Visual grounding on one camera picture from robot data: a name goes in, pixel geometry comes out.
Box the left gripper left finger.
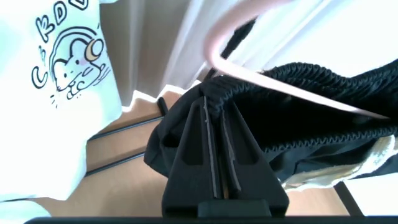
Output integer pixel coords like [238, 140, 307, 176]
[161, 96, 223, 218]

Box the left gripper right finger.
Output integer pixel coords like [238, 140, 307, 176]
[220, 101, 290, 218]

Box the black garment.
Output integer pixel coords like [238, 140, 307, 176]
[143, 58, 398, 191]

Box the pink clothes hanger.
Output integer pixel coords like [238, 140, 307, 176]
[203, 0, 389, 121]

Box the white printed t-shirt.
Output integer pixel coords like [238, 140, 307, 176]
[0, 0, 123, 218]

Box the black clothes rack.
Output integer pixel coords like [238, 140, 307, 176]
[85, 18, 259, 177]

